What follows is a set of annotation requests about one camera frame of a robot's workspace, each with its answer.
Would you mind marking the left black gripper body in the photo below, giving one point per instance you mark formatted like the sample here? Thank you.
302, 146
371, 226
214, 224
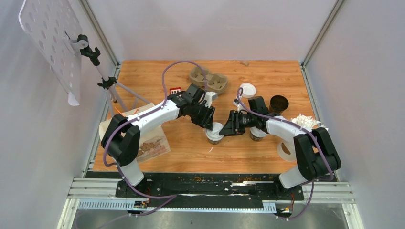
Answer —
199, 111

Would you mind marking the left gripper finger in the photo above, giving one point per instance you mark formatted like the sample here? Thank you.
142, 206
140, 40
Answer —
210, 112
205, 123

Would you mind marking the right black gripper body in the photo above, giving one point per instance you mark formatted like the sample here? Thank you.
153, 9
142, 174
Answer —
246, 121

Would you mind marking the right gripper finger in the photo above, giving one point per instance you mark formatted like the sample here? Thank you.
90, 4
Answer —
232, 123
241, 131

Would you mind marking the white plastic cup lid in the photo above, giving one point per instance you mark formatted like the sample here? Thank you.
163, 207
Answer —
257, 133

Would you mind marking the dark brown plastic cup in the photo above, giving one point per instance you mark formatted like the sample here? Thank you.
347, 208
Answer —
255, 138

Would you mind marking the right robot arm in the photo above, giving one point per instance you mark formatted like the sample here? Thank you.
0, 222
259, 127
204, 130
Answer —
314, 149

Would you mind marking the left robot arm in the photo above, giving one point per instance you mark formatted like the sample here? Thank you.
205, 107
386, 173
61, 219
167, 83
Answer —
121, 140

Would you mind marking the stack of white lids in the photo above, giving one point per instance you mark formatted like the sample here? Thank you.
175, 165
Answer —
249, 90

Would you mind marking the cardboard cup carrier tray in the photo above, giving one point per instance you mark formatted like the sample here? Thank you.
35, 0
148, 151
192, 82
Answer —
212, 82

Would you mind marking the red toy block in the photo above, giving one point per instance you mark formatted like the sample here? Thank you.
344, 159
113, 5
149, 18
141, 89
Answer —
174, 90

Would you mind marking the white straw holder cup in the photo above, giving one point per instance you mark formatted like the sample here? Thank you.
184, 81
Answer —
286, 151

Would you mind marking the white paper bakery bag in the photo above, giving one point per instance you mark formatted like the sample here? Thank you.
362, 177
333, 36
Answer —
152, 144

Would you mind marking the wrapped white straws bundle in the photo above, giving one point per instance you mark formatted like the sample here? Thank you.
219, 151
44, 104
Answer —
307, 122

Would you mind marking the tripod stand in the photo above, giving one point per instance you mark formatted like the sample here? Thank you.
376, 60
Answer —
80, 47

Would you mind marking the perforated white panel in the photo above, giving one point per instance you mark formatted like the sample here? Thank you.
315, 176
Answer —
54, 28

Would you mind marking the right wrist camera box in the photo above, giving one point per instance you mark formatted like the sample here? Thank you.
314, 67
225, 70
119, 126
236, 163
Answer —
240, 106

